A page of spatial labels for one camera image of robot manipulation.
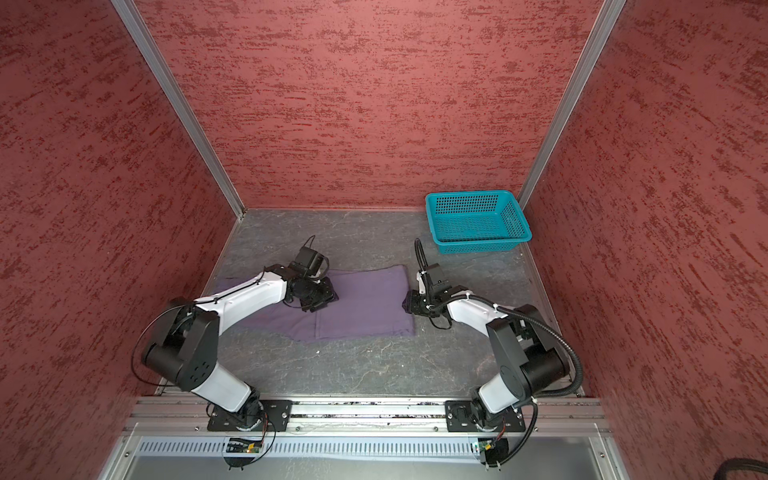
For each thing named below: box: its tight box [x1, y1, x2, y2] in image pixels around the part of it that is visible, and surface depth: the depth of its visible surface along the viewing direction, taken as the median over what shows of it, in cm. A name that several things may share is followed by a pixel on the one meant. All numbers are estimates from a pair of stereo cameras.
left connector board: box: [226, 438, 263, 453], surface depth 74 cm
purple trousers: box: [219, 265, 417, 343], surface depth 91 cm
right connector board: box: [478, 438, 509, 466], surface depth 73 cm
